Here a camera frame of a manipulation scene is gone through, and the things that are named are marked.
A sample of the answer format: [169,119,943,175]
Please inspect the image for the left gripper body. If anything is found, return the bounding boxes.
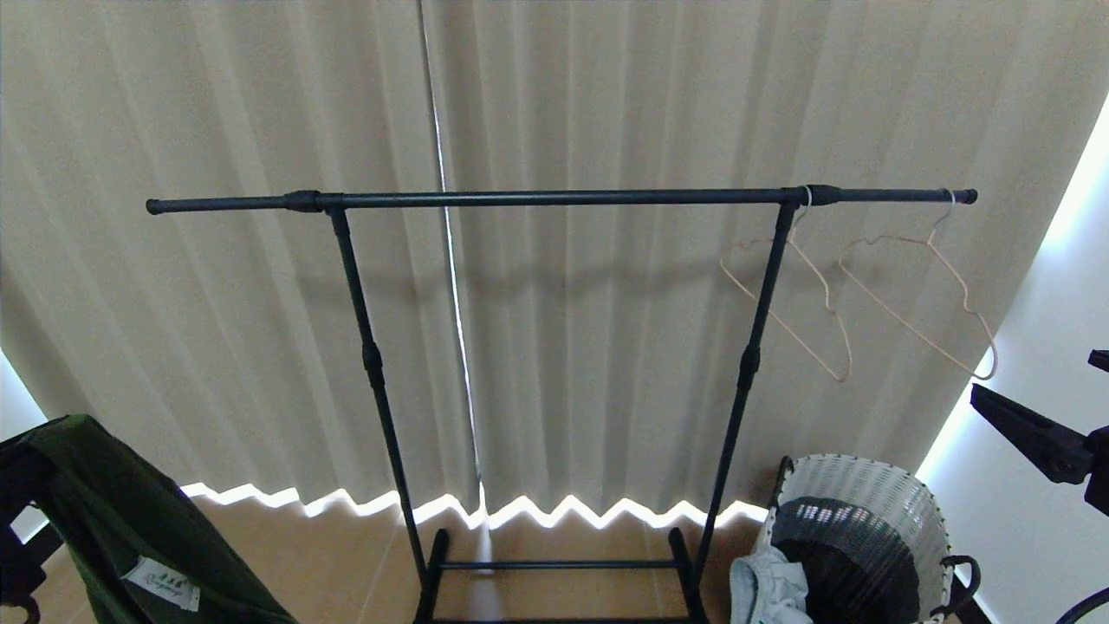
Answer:
[0,438,57,521]

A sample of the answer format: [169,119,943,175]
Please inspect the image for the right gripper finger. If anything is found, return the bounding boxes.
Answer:
[970,384,1095,486]

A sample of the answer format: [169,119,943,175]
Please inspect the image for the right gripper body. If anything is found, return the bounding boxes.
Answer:
[1081,423,1109,521]

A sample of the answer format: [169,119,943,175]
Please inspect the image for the green long-sleeved shirt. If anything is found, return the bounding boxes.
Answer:
[0,414,300,624]

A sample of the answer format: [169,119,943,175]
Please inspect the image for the pink clothes hanger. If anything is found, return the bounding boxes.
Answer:
[718,186,855,383]
[837,191,1000,382]

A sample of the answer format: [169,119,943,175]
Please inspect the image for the white laundry basket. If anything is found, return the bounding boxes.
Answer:
[762,453,985,624]

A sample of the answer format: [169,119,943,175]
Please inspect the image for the black clothes rack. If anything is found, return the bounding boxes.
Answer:
[146,185,979,624]

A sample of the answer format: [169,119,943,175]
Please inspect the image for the pale grey shorts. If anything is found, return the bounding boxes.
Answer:
[729,546,814,624]

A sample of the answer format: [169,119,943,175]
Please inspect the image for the beige curtain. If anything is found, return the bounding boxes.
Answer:
[0,0,1109,531]

